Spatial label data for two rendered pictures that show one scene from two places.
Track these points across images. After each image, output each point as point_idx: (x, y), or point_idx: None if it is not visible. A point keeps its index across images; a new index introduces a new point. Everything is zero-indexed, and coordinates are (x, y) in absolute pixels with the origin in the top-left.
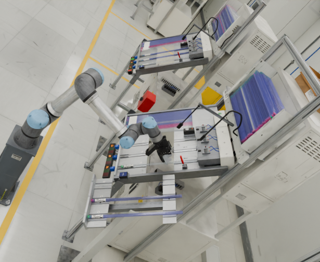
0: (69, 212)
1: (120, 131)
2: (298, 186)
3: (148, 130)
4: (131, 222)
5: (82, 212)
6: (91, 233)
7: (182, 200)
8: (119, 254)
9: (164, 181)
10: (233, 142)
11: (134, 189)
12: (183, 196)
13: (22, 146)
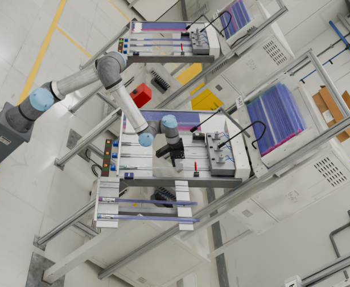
0: (40, 216)
1: (141, 127)
2: (306, 208)
3: (168, 129)
4: None
5: (54, 217)
6: (64, 242)
7: None
8: (93, 270)
9: (176, 187)
10: (249, 154)
11: (122, 196)
12: None
13: (16, 128)
